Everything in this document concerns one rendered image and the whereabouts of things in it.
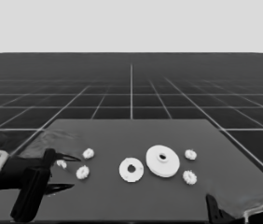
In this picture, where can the large thick white disc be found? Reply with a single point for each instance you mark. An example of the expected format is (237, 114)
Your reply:
(168, 166)

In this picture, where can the white round carrier with pins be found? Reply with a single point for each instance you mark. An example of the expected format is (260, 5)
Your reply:
(136, 176)

